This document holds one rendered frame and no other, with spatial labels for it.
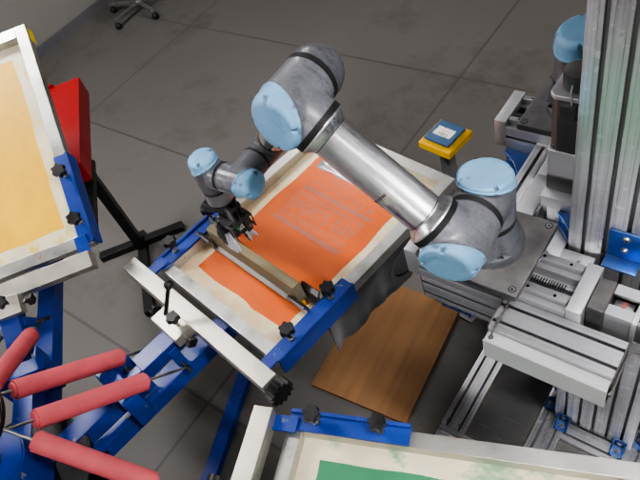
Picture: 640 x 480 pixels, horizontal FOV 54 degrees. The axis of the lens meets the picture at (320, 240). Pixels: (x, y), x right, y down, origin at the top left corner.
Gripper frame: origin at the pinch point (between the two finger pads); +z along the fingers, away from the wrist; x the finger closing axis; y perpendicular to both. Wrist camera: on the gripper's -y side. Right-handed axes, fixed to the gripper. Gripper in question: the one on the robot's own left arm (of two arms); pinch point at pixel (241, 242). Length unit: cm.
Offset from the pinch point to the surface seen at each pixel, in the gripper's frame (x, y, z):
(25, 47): 1, -93, -38
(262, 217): 17.2, -16.8, 16.6
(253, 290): -4.7, 2.8, 16.4
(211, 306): -17.1, -1.2, 13.0
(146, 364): -41.8, 1.8, 7.9
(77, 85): 19, -132, 3
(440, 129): 78, 11, 14
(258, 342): -17.1, 20.0, 12.7
